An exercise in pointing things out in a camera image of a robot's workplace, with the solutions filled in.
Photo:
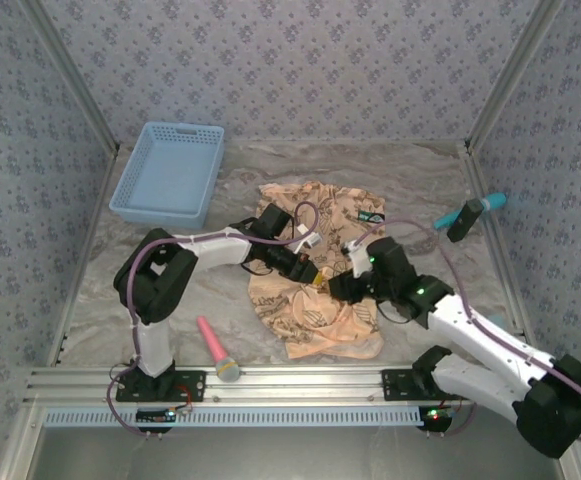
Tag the peach printed t-shirt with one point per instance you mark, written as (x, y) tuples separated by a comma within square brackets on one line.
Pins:
[(320, 330)]

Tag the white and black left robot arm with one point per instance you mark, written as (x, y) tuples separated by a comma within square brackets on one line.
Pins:
[(155, 345)]

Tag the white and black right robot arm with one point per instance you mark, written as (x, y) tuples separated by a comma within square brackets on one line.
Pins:
[(470, 325)]

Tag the black rectangular block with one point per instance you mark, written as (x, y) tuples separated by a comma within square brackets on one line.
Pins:
[(462, 222)]

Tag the pink toy microphone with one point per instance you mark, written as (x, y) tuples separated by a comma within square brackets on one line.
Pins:
[(211, 342)]

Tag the teal plastic stick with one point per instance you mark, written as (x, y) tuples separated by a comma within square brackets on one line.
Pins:
[(492, 201)]

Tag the light blue plastic basket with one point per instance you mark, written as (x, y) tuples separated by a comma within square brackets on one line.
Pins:
[(170, 170)]

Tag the small right circuit board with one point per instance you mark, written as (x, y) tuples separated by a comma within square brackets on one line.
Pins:
[(435, 417)]

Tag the small circuit board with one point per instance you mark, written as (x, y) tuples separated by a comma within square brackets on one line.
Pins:
[(435, 417), (152, 416)]

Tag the grey metal panel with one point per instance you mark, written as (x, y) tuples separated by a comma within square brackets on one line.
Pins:
[(290, 455)]

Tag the small left circuit board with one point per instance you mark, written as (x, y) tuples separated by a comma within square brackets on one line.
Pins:
[(152, 416)]

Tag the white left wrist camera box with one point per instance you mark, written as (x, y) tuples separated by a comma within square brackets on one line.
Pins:
[(307, 243)]

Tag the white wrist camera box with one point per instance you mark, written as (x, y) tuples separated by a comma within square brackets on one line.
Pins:
[(307, 243), (359, 257)]

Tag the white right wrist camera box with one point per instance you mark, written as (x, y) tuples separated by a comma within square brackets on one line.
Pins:
[(359, 257)]

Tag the aluminium mounting rail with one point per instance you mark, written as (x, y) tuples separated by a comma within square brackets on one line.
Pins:
[(295, 385)]

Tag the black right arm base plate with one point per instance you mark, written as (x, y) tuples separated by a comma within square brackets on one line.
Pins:
[(395, 387)]

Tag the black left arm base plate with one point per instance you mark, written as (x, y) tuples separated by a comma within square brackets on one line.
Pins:
[(192, 387)]

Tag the aluminium frame post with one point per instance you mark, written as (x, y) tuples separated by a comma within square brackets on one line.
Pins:
[(75, 75), (510, 75)]

